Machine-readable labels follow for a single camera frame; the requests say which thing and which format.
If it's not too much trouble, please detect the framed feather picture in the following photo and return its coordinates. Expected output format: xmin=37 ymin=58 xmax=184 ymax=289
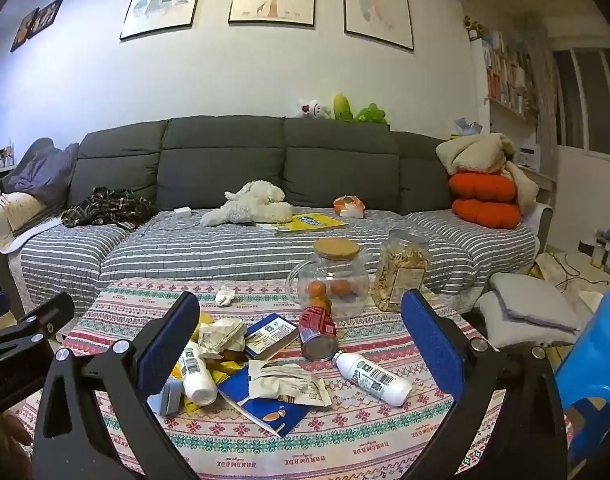
xmin=342 ymin=0 xmax=415 ymax=51

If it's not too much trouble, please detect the patterned tablecloth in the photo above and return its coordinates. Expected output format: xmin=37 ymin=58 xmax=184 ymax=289
xmin=20 ymin=277 xmax=576 ymax=480

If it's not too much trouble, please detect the blue and white box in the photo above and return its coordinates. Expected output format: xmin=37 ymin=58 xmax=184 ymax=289
xmin=245 ymin=312 xmax=300 ymax=361

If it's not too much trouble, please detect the beige fleece blanket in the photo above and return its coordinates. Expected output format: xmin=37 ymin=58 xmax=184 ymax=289
xmin=436 ymin=133 xmax=540 ymax=213

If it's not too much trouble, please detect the person's left hand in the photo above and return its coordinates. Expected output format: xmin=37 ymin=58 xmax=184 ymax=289
xmin=0 ymin=407 xmax=34 ymax=466

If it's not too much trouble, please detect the small dark wall picture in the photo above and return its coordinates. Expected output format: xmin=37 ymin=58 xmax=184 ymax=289
xmin=35 ymin=0 xmax=64 ymax=28
xmin=11 ymin=8 xmax=40 ymax=52

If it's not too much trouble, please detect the blue plastic stool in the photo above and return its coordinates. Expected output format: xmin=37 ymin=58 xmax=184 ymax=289
xmin=552 ymin=290 xmax=610 ymax=466

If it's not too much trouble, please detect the yellow book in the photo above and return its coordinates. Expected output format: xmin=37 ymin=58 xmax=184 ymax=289
xmin=257 ymin=213 xmax=349 ymax=236

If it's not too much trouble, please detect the white plush dog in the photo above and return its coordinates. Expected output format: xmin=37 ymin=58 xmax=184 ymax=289
xmin=200 ymin=180 xmax=295 ymax=227

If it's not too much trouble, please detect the beige food wrapper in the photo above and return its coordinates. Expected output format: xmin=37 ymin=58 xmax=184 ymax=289
xmin=248 ymin=358 xmax=332 ymax=407

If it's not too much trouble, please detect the cream quilted cloth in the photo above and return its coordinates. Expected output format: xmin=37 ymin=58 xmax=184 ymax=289
xmin=0 ymin=192 xmax=63 ymax=255

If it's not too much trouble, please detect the crumpled paper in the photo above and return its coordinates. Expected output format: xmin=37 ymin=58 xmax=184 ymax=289
xmin=199 ymin=317 xmax=247 ymax=358

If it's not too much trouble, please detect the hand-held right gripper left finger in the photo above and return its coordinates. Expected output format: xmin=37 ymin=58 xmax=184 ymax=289
xmin=32 ymin=291 xmax=201 ymax=480

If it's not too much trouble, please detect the white printer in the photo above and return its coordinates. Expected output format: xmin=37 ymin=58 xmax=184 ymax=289
xmin=518 ymin=144 xmax=542 ymax=171

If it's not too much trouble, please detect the yellow green plush toy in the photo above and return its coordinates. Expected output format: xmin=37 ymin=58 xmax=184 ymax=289
xmin=333 ymin=92 xmax=355 ymax=122

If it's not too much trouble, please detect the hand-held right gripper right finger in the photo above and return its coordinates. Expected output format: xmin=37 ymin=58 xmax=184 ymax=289
xmin=400 ymin=289 xmax=571 ymax=480

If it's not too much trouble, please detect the grey sofa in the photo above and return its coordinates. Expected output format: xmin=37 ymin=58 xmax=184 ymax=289
xmin=0 ymin=116 xmax=553 ymax=316

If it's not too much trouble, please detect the blue snack packet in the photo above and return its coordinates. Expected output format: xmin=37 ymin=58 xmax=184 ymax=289
xmin=217 ymin=365 xmax=311 ymax=438

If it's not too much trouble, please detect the window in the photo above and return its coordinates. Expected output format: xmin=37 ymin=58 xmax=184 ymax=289
xmin=552 ymin=47 xmax=610 ymax=161

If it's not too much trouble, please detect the white bookshelf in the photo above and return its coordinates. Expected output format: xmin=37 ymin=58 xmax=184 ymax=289
xmin=478 ymin=30 xmax=542 ymax=123

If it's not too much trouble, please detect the row of books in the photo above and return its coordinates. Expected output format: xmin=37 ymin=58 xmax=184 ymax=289
xmin=485 ymin=32 xmax=536 ymax=113

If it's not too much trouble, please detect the pale blue cloth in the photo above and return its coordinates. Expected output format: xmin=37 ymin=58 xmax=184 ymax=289
xmin=454 ymin=117 xmax=484 ymax=137

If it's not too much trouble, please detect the dark plaid shirt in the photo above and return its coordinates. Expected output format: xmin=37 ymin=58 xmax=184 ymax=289
xmin=61 ymin=186 xmax=158 ymax=231

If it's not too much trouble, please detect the orange snack bag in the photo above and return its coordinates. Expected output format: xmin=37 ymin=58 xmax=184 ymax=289
xmin=333 ymin=195 xmax=367 ymax=218

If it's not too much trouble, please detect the white plush toy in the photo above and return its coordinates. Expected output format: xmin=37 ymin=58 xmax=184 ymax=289
xmin=295 ymin=98 xmax=332 ymax=120

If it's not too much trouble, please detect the glass jar with cork lid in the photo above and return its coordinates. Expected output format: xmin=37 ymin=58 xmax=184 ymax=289
xmin=285 ymin=237 xmax=376 ymax=320

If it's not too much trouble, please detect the black cable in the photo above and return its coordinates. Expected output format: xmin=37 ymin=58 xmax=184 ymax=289
xmin=535 ymin=252 xmax=597 ymax=292

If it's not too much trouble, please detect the grey seat cushion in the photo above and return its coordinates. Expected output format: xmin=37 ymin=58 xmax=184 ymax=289
xmin=478 ymin=292 xmax=576 ymax=348
xmin=489 ymin=272 xmax=581 ymax=332

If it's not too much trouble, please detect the yellow plastic bag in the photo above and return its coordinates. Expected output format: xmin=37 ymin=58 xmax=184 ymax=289
xmin=172 ymin=312 xmax=247 ymax=412

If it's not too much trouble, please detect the orange cushion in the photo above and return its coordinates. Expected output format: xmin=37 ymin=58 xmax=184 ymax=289
xmin=448 ymin=172 xmax=517 ymax=202
xmin=452 ymin=198 xmax=522 ymax=229

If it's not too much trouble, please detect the framed whale picture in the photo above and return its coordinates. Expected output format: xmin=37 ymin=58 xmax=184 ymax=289
xmin=120 ymin=0 xmax=209 ymax=41

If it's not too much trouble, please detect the white plastic bottle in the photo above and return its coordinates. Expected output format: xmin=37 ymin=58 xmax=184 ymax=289
xmin=333 ymin=351 xmax=412 ymax=407
xmin=177 ymin=341 xmax=218 ymax=405

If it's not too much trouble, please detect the red drink can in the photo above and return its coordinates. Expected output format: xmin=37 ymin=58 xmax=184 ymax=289
xmin=298 ymin=297 xmax=339 ymax=362

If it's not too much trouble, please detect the purple grey blanket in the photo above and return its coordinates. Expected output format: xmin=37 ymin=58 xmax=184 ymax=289
xmin=5 ymin=138 xmax=80 ymax=208

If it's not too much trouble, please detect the clear plastic seed jar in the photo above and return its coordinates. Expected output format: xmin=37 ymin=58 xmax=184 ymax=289
xmin=371 ymin=228 xmax=432 ymax=313

